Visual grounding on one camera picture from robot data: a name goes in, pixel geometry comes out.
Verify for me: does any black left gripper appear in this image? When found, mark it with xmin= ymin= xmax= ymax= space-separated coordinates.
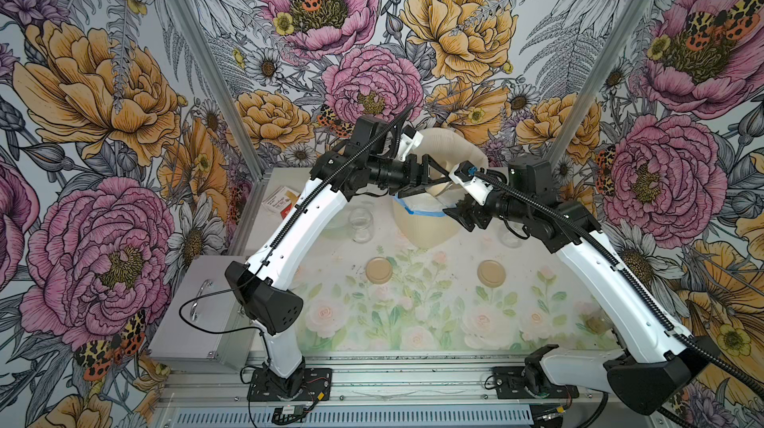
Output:
xmin=367 ymin=154 xmax=451 ymax=198

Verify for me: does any glass jar with tea leaves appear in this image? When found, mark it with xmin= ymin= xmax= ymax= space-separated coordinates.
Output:
xmin=499 ymin=228 xmax=528 ymax=249

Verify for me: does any beige jar lid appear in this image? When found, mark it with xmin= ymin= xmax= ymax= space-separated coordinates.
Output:
xmin=364 ymin=257 xmax=394 ymax=285
xmin=477 ymin=260 xmax=507 ymax=288
xmin=427 ymin=181 xmax=455 ymax=197

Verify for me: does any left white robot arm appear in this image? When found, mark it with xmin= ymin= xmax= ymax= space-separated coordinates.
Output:
xmin=225 ymin=107 xmax=445 ymax=400

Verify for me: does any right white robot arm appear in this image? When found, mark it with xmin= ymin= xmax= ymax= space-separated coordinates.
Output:
xmin=450 ymin=157 xmax=763 ymax=415

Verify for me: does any beige trash bin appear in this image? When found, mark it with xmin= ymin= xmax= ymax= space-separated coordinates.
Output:
xmin=392 ymin=193 xmax=462 ymax=249

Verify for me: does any red white bandage box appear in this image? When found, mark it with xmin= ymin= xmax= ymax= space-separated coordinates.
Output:
xmin=262 ymin=185 xmax=300 ymax=219

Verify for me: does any small glass spice bottle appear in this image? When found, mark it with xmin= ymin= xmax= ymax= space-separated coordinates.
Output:
xmin=583 ymin=309 xmax=614 ymax=336

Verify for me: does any silver metal case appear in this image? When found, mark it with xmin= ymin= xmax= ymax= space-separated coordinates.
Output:
xmin=148 ymin=255 xmax=257 ymax=374

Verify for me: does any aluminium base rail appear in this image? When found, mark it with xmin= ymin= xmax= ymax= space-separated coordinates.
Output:
xmin=151 ymin=352 xmax=602 ymax=427

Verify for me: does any aluminium corner post left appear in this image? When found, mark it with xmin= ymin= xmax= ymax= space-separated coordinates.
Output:
xmin=140 ymin=0 xmax=267 ymax=181

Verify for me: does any aluminium corner post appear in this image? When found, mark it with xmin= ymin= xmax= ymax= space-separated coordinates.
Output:
xmin=140 ymin=0 xmax=267 ymax=181
xmin=545 ymin=0 xmax=653 ymax=165

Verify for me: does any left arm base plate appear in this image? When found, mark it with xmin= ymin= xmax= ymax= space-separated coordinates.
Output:
xmin=247 ymin=368 xmax=333 ymax=402

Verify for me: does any aluminium corner post right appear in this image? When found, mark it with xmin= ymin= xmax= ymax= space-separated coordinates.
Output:
xmin=545 ymin=0 xmax=653 ymax=165

